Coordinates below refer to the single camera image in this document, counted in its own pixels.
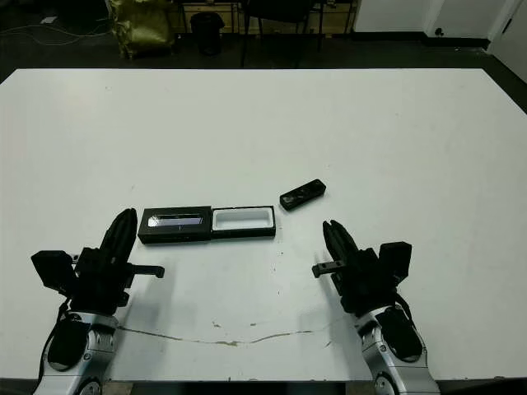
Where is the black box base white liner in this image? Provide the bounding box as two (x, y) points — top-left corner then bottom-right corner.
(210, 204), (277, 240)

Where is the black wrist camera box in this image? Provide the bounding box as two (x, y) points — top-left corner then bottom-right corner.
(378, 241), (413, 286)
(30, 249), (80, 295)

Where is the black waste bin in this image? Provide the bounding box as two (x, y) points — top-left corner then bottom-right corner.
(189, 12), (226, 57)

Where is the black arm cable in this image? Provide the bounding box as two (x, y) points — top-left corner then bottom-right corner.
(390, 287), (415, 326)
(38, 302), (73, 386)

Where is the black chair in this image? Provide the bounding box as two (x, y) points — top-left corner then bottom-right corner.
(240, 0), (326, 67)

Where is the black bar-shaped camera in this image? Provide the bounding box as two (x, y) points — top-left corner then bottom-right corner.
(279, 178), (327, 212)

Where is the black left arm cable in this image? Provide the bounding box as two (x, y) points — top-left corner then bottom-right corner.
(38, 302), (73, 386)

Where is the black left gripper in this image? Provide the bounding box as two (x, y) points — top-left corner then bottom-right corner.
(61, 208), (166, 316)

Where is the crumpled plastic bag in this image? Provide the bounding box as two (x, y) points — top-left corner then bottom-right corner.
(107, 0), (176, 58)

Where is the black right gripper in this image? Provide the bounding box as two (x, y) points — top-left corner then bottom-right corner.
(311, 221), (400, 318)

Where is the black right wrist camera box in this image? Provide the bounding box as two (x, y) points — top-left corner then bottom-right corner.
(378, 241), (413, 286)

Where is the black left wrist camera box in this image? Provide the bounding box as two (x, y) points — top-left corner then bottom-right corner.
(30, 249), (80, 295)

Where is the white floor cable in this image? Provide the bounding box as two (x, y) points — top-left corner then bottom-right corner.
(0, 22), (108, 46)

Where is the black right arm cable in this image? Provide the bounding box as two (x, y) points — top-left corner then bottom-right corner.
(390, 287), (415, 326)

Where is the black box lid with picture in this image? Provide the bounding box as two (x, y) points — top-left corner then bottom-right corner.
(138, 205), (212, 245)

